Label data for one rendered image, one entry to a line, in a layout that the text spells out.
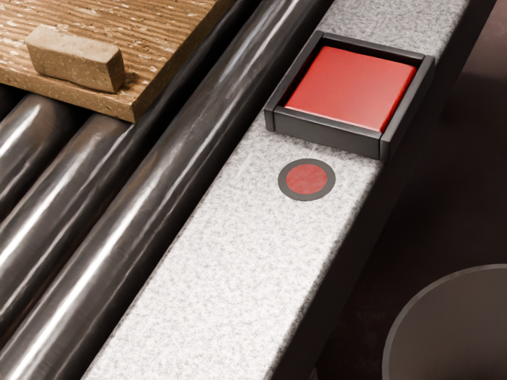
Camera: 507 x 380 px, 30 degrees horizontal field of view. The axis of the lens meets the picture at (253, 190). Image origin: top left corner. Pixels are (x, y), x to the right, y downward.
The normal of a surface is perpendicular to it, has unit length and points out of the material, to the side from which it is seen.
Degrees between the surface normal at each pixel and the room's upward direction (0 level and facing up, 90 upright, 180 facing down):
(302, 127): 90
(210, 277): 0
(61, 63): 93
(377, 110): 0
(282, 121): 90
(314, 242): 0
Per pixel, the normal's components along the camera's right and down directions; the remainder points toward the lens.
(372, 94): -0.10, -0.67
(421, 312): 0.65, 0.47
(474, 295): 0.15, 0.68
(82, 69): -0.38, 0.69
